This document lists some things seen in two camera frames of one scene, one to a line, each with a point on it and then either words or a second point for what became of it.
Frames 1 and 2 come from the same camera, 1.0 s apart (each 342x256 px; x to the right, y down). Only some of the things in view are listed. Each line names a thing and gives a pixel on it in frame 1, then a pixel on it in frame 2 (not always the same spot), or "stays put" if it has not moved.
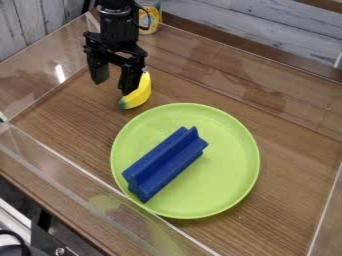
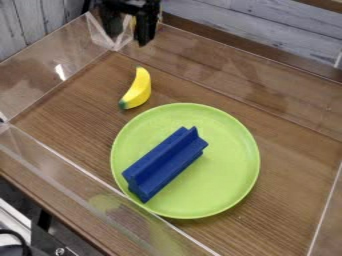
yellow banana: (141, 95) stays put
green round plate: (217, 181) stays put
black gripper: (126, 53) -> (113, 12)
